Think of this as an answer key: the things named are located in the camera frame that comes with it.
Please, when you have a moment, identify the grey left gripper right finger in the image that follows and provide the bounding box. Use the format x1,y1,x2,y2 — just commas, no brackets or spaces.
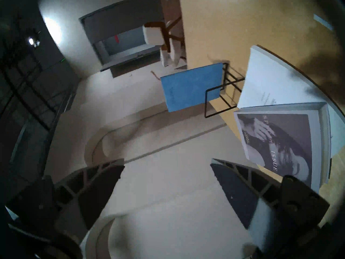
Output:
210,159,330,259

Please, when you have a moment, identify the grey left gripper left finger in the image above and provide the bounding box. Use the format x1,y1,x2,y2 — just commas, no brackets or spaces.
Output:
5,159,126,231

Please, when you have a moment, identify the grey photo cover book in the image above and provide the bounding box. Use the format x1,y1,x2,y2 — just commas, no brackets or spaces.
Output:
233,102,332,194

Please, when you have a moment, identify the white paperback book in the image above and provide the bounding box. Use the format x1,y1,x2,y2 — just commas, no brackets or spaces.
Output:
237,45,345,159

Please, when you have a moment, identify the blue notebook with ribbon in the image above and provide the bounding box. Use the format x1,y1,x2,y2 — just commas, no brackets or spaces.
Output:
151,62,224,113

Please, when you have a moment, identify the white wooden armchair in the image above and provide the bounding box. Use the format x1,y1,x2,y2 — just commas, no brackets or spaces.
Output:
142,16,188,69

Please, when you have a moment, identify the dark grey door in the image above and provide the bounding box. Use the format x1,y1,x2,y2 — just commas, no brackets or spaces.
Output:
80,0,165,78

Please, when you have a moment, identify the long white tape strip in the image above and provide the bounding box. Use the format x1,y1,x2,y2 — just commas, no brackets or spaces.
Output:
313,14,334,31

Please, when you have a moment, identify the black wire book stand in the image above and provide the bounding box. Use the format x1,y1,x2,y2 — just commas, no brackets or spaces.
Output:
204,62,246,118

